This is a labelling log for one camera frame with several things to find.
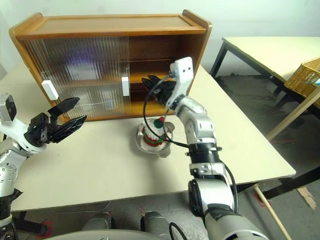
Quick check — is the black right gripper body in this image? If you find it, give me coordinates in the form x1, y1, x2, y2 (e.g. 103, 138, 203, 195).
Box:
150, 79, 177, 107

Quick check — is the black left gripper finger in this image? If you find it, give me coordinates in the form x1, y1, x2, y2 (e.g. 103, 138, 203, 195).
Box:
49, 114, 88, 145
47, 96, 81, 119

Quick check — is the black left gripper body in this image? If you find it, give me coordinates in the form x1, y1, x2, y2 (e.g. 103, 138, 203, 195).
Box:
23, 112, 58, 148

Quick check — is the ribbed glass sliding door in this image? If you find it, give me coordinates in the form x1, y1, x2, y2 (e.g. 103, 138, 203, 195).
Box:
27, 36, 131, 119
22, 36, 126, 120

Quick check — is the purple tissue pack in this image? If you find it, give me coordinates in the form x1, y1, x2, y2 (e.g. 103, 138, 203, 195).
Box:
62, 52, 101, 81

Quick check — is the white red green knitted toy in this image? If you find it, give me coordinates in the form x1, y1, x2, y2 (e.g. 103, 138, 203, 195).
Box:
139, 116, 173, 149

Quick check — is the wooden cabinet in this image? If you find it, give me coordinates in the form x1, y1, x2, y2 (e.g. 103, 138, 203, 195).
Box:
8, 9, 213, 123

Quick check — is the white bowl with knitted item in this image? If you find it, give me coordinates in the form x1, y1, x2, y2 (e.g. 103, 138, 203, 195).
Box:
135, 121, 175, 159

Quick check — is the black table leg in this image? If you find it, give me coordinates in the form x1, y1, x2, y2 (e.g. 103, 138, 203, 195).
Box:
11, 211, 48, 236
236, 172, 320, 201

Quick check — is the grey rounded shape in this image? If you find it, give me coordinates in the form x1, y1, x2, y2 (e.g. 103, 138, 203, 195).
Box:
82, 212, 113, 232
140, 211, 172, 237

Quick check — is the grey domed robot cover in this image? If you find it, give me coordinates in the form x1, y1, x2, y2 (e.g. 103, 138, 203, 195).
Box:
41, 228, 166, 240

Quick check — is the light wooden bar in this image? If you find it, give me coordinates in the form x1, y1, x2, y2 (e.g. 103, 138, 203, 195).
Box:
266, 89, 320, 141

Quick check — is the woven wicker basket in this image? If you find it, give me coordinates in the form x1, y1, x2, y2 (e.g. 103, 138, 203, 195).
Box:
284, 56, 320, 109

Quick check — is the white blue packet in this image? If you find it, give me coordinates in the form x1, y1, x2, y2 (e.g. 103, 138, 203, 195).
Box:
303, 72, 320, 87

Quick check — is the light wooden stick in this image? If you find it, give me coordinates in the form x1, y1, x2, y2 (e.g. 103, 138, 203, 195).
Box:
254, 186, 291, 238

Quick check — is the brown cardboard scrap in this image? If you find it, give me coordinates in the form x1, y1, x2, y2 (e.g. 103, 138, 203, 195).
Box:
296, 186, 317, 210

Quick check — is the white door handle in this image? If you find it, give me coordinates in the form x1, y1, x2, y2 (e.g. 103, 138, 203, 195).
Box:
41, 79, 60, 101
121, 76, 131, 97

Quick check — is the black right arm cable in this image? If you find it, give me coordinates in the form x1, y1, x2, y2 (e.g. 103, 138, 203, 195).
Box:
142, 72, 239, 213

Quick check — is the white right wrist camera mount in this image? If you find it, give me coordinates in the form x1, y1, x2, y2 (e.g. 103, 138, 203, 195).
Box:
164, 56, 195, 111

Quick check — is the thin white floor cord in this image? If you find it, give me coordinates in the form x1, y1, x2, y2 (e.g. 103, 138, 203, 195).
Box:
48, 199, 112, 217

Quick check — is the cream table with black frame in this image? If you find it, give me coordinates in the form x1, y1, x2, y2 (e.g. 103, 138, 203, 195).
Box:
209, 36, 320, 113

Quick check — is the black cable loop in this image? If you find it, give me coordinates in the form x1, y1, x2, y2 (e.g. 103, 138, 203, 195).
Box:
168, 221, 191, 240

